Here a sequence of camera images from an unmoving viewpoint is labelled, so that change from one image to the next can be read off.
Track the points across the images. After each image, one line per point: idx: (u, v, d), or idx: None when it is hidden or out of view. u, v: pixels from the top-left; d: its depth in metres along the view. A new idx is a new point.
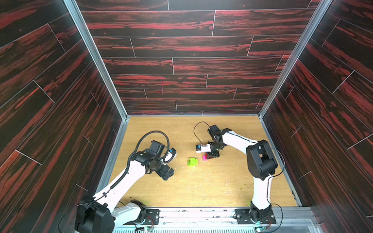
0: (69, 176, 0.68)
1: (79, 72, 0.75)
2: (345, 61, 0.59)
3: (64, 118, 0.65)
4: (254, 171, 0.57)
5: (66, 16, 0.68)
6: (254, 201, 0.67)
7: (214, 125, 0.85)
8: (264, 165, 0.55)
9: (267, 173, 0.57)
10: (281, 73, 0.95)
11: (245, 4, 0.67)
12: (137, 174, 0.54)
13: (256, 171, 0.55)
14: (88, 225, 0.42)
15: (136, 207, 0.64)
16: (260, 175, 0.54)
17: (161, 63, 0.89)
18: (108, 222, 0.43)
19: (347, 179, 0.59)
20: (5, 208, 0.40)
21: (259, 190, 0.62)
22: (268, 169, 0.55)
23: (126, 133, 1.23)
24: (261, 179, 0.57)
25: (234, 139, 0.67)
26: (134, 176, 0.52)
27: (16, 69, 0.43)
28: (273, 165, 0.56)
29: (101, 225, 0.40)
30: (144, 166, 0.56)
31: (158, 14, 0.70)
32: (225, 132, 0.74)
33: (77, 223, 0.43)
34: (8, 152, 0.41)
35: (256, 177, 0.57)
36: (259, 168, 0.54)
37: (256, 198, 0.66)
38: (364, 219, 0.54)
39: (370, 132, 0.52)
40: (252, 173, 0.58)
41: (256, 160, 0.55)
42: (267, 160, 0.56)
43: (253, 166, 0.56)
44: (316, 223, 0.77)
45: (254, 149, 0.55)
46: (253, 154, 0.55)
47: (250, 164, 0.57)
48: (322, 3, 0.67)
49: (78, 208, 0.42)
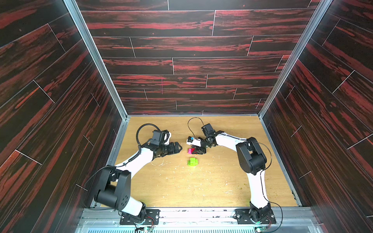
0: (69, 176, 0.68)
1: (79, 72, 0.75)
2: (345, 61, 0.59)
3: (65, 118, 0.65)
4: (244, 166, 0.61)
5: (66, 16, 0.68)
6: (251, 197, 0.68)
7: (208, 124, 0.87)
8: (254, 160, 0.59)
9: (258, 167, 0.59)
10: (281, 73, 0.95)
11: (245, 4, 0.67)
12: (147, 158, 0.62)
13: (246, 165, 0.59)
14: (109, 192, 0.46)
15: (138, 203, 0.65)
16: (250, 169, 0.58)
17: (161, 63, 0.89)
18: (126, 190, 0.47)
19: (347, 180, 0.59)
20: (5, 208, 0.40)
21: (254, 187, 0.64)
22: (257, 164, 0.59)
23: (126, 133, 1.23)
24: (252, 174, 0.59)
25: (224, 139, 0.72)
26: (145, 157, 0.60)
27: (16, 69, 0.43)
28: (264, 160, 0.60)
29: (123, 188, 0.45)
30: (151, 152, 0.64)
31: (157, 14, 0.70)
32: (218, 134, 0.79)
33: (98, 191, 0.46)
34: (8, 152, 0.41)
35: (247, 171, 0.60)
36: (249, 162, 0.58)
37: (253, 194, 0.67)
38: (364, 220, 0.54)
39: (370, 132, 0.52)
40: (243, 168, 0.62)
41: (246, 156, 0.58)
42: (256, 156, 0.60)
43: (244, 161, 0.60)
44: (316, 223, 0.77)
45: (243, 145, 0.59)
46: (243, 150, 0.59)
47: (240, 159, 0.61)
48: (322, 3, 0.67)
49: (102, 174, 0.47)
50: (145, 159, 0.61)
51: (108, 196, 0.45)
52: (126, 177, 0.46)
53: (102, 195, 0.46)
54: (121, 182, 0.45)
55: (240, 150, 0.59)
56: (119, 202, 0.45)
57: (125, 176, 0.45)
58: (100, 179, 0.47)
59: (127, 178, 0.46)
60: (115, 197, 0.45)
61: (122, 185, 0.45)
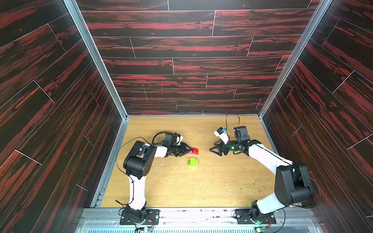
0: (69, 176, 0.68)
1: (79, 72, 0.75)
2: (345, 61, 0.59)
3: (65, 118, 0.65)
4: (280, 194, 0.48)
5: (66, 16, 0.68)
6: (259, 204, 0.66)
7: (244, 127, 0.72)
8: (296, 192, 0.46)
9: (298, 201, 0.46)
10: (281, 73, 0.95)
11: (245, 4, 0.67)
12: (161, 152, 0.74)
13: (284, 195, 0.47)
14: (136, 161, 0.56)
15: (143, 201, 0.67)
16: (288, 202, 0.46)
17: (161, 63, 0.89)
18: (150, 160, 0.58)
19: (347, 180, 0.59)
20: (5, 208, 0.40)
21: (270, 201, 0.58)
22: (299, 199, 0.46)
23: (126, 132, 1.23)
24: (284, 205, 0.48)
25: (262, 154, 0.58)
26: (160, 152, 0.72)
27: (16, 69, 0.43)
28: (308, 195, 0.46)
29: (149, 158, 0.57)
30: (164, 149, 0.75)
31: (157, 14, 0.70)
32: (252, 144, 0.66)
33: (127, 160, 0.57)
34: (8, 152, 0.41)
35: (281, 202, 0.49)
36: (289, 194, 0.46)
37: (264, 204, 0.62)
38: (364, 220, 0.54)
39: (370, 132, 0.52)
40: (278, 197, 0.50)
41: (287, 186, 0.46)
42: (299, 187, 0.47)
43: (281, 189, 0.48)
44: (316, 223, 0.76)
45: (286, 171, 0.47)
46: (284, 177, 0.46)
47: (277, 185, 0.50)
48: (322, 3, 0.67)
49: (136, 144, 0.60)
50: (160, 153, 0.72)
51: (136, 162, 0.56)
52: (154, 148, 0.59)
53: (130, 163, 0.56)
54: (149, 151, 0.58)
55: (281, 175, 0.46)
56: (144, 168, 0.55)
57: (152, 148, 0.59)
58: (132, 148, 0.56)
59: (153, 150, 0.58)
60: (141, 165, 0.55)
61: (148, 155, 0.57)
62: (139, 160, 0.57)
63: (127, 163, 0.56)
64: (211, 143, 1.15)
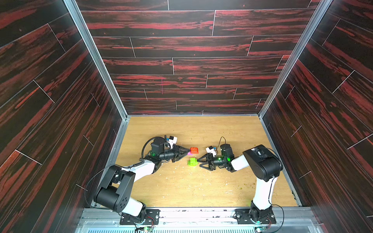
0: (69, 176, 0.68)
1: (79, 72, 0.75)
2: (345, 61, 0.59)
3: (65, 117, 0.65)
4: (257, 171, 0.56)
5: (66, 16, 0.68)
6: (256, 202, 0.66)
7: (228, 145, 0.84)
8: (264, 161, 0.56)
9: (271, 169, 0.54)
10: (281, 73, 0.95)
11: (245, 4, 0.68)
12: (149, 169, 0.65)
13: (258, 169, 0.55)
14: (108, 195, 0.45)
15: (139, 204, 0.65)
16: (262, 171, 0.53)
17: (161, 63, 0.89)
18: (127, 191, 0.48)
19: (347, 180, 0.59)
20: (5, 208, 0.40)
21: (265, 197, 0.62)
22: (270, 166, 0.54)
23: (126, 133, 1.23)
24: (266, 180, 0.55)
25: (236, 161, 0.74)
26: (147, 168, 0.63)
27: (16, 69, 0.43)
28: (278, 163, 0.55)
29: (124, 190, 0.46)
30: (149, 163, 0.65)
31: (157, 14, 0.70)
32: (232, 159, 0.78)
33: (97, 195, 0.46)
34: (9, 152, 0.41)
35: (262, 177, 0.54)
36: (260, 164, 0.55)
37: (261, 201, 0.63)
38: (364, 219, 0.54)
39: (370, 132, 0.52)
40: (259, 176, 0.56)
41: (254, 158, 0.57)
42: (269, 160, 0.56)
43: (253, 165, 0.57)
44: (316, 223, 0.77)
45: (249, 151, 0.60)
46: (248, 153, 0.59)
47: (251, 166, 0.59)
48: (322, 3, 0.67)
49: (107, 172, 0.49)
50: (148, 170, 0.64)
51: (109, 195, 0.46)
52: (130, 177, 0.47)
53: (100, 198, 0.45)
54: (125, 181, 0.47)
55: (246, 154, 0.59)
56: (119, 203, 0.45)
57: (129, 176, 0.47)
58: (104, 177, 0.48)
59: (130, 179, 0.47)
60: (114, 199, 0.45)
61: (125, 185, 0.46)
62: (112, 192, 0.46)
63: (98, 196, 0.46)
64: (211, 143, 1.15)
